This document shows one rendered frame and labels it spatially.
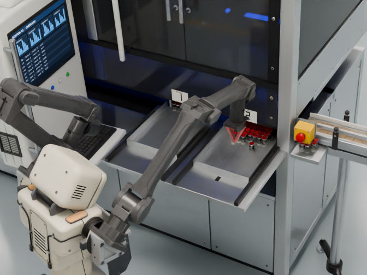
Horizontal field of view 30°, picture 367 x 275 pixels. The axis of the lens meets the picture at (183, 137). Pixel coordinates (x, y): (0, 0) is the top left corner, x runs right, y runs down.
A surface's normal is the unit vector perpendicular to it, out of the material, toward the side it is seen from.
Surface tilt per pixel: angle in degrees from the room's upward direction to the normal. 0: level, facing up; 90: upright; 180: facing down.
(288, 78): 90
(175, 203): 90
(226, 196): 0
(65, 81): 90
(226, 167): 0
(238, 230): 90
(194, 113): 45
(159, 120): 0
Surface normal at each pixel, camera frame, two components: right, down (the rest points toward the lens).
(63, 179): -0.59, -0.22
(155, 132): -0.06, -0.80
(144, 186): -0.22, -0.15
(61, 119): 0.90, 0.22
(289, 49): -0.51, 0.54
